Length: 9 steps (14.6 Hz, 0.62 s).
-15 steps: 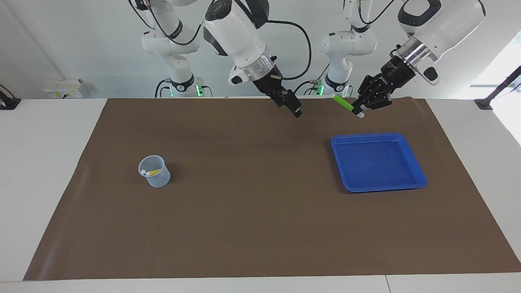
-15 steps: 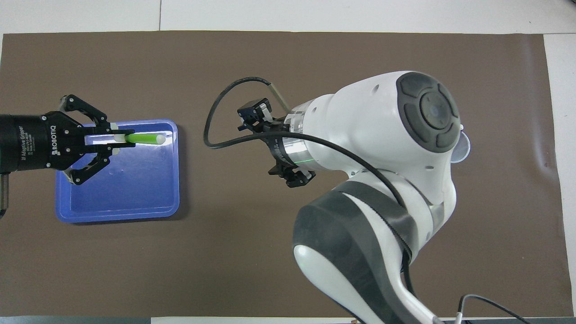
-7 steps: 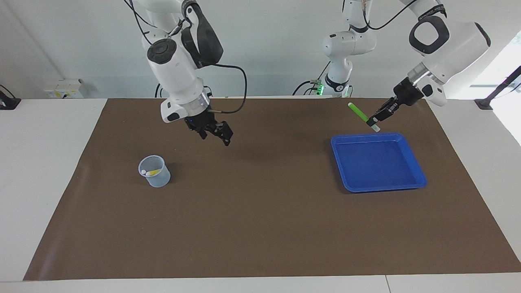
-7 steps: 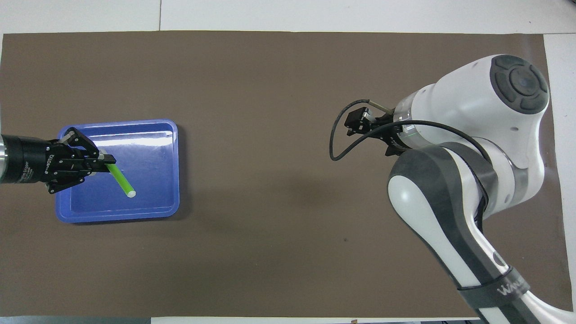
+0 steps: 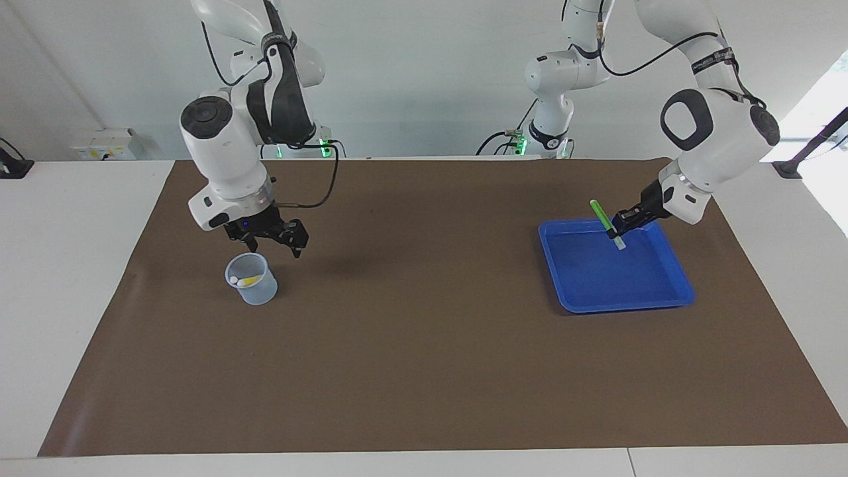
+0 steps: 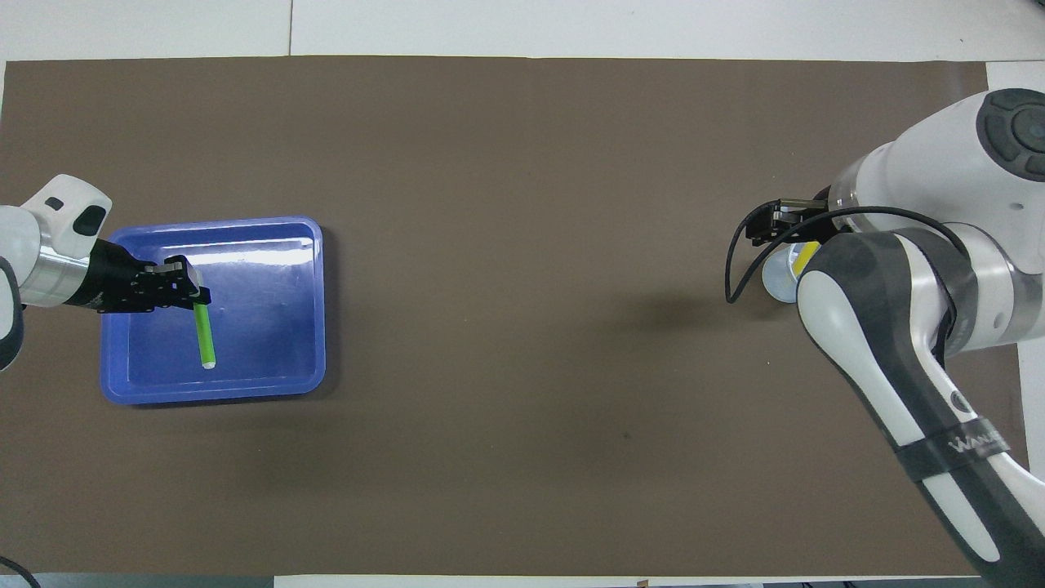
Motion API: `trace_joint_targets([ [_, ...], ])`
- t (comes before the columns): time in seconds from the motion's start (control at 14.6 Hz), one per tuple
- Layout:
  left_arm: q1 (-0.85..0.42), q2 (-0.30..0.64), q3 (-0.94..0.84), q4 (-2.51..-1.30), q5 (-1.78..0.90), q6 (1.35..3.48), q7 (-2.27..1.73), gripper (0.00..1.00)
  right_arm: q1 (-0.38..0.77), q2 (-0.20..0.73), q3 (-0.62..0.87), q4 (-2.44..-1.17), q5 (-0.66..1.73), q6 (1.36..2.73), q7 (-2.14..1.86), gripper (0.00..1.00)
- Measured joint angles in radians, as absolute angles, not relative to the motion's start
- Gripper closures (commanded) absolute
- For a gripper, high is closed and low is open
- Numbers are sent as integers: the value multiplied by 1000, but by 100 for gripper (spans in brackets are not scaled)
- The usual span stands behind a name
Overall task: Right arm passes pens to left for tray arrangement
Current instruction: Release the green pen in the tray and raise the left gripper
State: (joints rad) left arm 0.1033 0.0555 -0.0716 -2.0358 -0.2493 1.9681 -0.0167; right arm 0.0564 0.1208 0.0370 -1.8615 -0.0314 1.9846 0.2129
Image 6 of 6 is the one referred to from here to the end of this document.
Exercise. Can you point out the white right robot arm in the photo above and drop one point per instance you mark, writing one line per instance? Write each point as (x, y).
(922, 163)

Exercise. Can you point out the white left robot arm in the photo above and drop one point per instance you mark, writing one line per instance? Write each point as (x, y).
(16, 245)

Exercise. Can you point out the brown table mat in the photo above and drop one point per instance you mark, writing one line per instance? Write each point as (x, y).
(522, 449)

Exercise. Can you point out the blue plastic tray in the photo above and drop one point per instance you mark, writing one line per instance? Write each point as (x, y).
(269, 343)

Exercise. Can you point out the yellow pen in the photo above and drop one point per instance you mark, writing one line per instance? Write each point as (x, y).
(804, 257)

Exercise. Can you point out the green pen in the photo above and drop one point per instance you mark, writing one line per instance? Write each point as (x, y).
(205, 335)

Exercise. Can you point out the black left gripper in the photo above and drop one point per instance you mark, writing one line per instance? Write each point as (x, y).
(110, 282)

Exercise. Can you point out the translucent plastic cup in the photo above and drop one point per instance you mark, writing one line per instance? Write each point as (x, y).
(780, 282)

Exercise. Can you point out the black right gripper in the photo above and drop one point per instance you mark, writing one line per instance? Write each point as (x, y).
(823, 224)

